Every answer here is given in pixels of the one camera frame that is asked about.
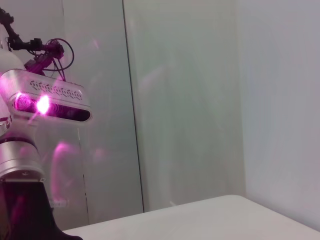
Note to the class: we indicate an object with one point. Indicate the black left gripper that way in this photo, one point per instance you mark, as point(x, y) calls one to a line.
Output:
point(22, 212)

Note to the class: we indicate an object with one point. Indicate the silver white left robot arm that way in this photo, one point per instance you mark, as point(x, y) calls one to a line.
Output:
point(17, 162)

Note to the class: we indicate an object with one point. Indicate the silver left wrist depth camera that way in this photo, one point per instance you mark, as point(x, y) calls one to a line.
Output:
point(57, 92)

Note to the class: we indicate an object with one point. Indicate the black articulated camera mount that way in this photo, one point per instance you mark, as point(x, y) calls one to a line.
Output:
point(15, 42)

